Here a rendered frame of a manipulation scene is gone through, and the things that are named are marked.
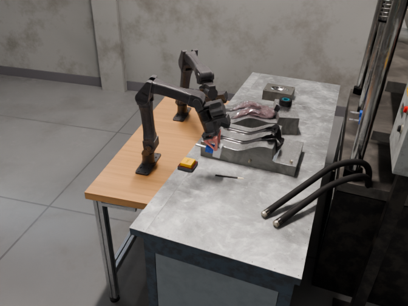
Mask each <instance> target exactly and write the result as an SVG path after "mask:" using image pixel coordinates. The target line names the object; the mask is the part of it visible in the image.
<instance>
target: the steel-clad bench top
mask: <svg viewBox="0 0 408 306"><path fill-rule="evenodd" d="M267 83H271V84H279V85H283V86H291V87H295V91H294V97H293V100H294V103H295V106H296V109H297V112H298V115H299V125H298V129H297V135H290V134H282V137H284V138H286V139H290V140H296V141H301V142H304V144H303V148H302V153H301V157H300V159H299V163H298V166H297V169H296V173H295V175H294V177H293V176H290V175H285V174H280V173H276V172H271V171H266V170H263V169H257V168H252V167H249V166H244V165H239V164H235V163H231V162H227V161H222V160H217V159H214V158H209V157H204V156H200V147H199V146H195V145H194V147H193V148H192V149H191V150H190V152H189V153H188V154H187V156H186V157H187V158H192V159H195V160H196V161H197V162H198V165H197V167H196V168H195V170H194V171H193V172H187V171H182V170H179V169H177V168H176V169H175V171H174V172H173V173H172V174H171V176H170V177H169V178H168V179H167V181H166V182H165V183H164V185H163V186H162V187H161V188H160V189H159V191H158V192H157V193H156V195H155V196H154V197H153V198H152V200H151V201H150V202H149V203H148V205H147V206H146V207H145V209H144V210H143V211H142V212H141V213H140V215H139V216H138V217H137V218H136V220H135V221H134V222H133V224H132V225H131V226H130V227H129V228H130V229H133V230H137V231H141V232H143V233H147V234H150V235H153V236H157V237H161V238H163V239H167V240H171V241H173V242H177V243H180V244H184V245H187V246H190V247H193V248H197V249H200V250H203V251H207V252H210V253H214V254H217V255H220V256H223V257H227V258H230V259H234V260H238V261H240V262H243V263H246V264H250V265H254V266H256V267H260V268H264V269H266V270H270V271H273V272H277V273H280V274H284V275H286V276H290V277H294V278H296V279H300V280H301V279H302V274H303V270H304V265H305V259H306V255H307V250H308V244H309V240H310V234H311V229H312V225H313V219H314V216H315V210H316V204H317V201H318V198H317V199H316V200H314V201H313V202H311V203H310V204H309V205H307V206H306V207H305V208H303V209H302V210H300V211H299V212H298V213H296V214H295V215H294V216H293V217H291V218H289V219H288V220H287V221H286V222H284V223H283V224H281V225H280V226H279V227H277V228H276V227H275V226H274V225H273V221H274V220H276V219H277V218H278V217H280V216H281V215H283V214H284V213H285V212H287V211H288V210H289V209H291V208H292V207H294V206H295V205H297V204H298V203H299V202H301V201H302V200H303V199H305V198H306V197H308V196H309V195H310V194H312V193H313V192H315V191H316V190H317V189H319V188H320V185H321V180H322V178H320V179H319V180H317V181H316V182H314V183H313V184H312V185H310V186H309V187H308V188H306V189H305V190H303V191H302V192H300V193H299V194H298V195H296V196H295V197H293V198H292V199H291V200H289V201H288V202H287V203H285V204H284V205H282V206H281V207H280V208H278V209H277V210H275V211H274V212H272V213H271V214H270V215H269V216H267V217H266V218H264V217H263V216H262V215H261V212H262V211H263V210H264V209H266V208H267V207H269V206H270V205H272V204H273V203H274V202H276V201H277V200H279V199H280V198H281V197H283V196H284V195H286V194H287V193H289V192H290V191H292V190H293V189H294V188H296V187H297V186H299V185H300V184H301V183H303V182H304V181H306V180H307V179H309V178H310V177H311V176H313V175H314V174H316V173H317V172H319V171H320V170H321V169H323V168H324V165H325V159H326V155H327V149H328V144H329V140H330V134H331V131H332V126H333V120H334V116H335V110H336V105H337V101H338V95H339V90H340V86H341V85H337V84H328V83H321V82H316V81H309V80H301V79H296V78H288V77H284V76H275V75H268V74H263V73H256V72H253V73H252V74H251V75H250V76H249V77H248V79H247V80H246V81H245V82H244V84H243V85H242V87H241V88H240V89H239V90H238V91H237V93H236V94H235V95H234V96H233V97H232V99H231V100H230V101H229V103H228V105H232V104H236V103H239V102H241V101H243V100H253V101H257V102H260V103H263V104H273V103H274V102H273V101H268V100H262V93H263V89H264V88H265V86H266V85H267ZM216 174H217V175H227V176H232V177H242V178H243V179H238V178H229V177H219V176H216Z"/></svg>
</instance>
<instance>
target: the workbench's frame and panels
mask: <svg viewBox="0 0 408 306"><path fill-rule="evenodd" d="M130 234H131V235H134V236H138V237H142V238H143V241H144V255H145V262H146V277H147V285H148V299H149V306H290V302H291V297H292V294H293V288H294V285H298V286H300V284H301V280H300V279H296V278H294V277H290V276H286V275H284V274H280V273H277V272H273V271H270V270H266V269H264V268H260V267H256V266H254V265H250V264H247V263H243V262H240V261H238V260H234V259H230V258H227V257H223V256H220V255H217V254H214V253H210V252H207V251H203V250H200V249H197V248H193V247H191V246H187V245H184V244H180V243H177V242H173V241H171V240H167V239H163V238H161V237H157V236H153V235H150V234H147V233H143V232H141V231H137V230H134V229H130Z"/></svg>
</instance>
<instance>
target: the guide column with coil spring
mask: <svg viewBox="0 0 408 306"><path fill-rule="evenodd" d="M385 4H392V2H387V1H386V2H385ZM383 12H390V10H383ZM388 15H389V14H384V13H382V16H388ZM385 27H386V23H384V22H380V24H379V27H378V32H377V35H376V39H375V43H374V46H373V51H372V55H371V58H370V62H369V67H368V69H367V74H366V77H365V82H364V85H363V88H362V93H361V97H360V100H359V104H358V109H357V112H359V111H360V110H361V111H363V108H364V104H365V101H366V97H367V93H368V90H369V86H370V82H371V79H372V75H373V70H374V68H375V63H376V59H377V56H378V52H379V48H380V45H381V41H382V38H383V34H384V29H385Z"/></svg>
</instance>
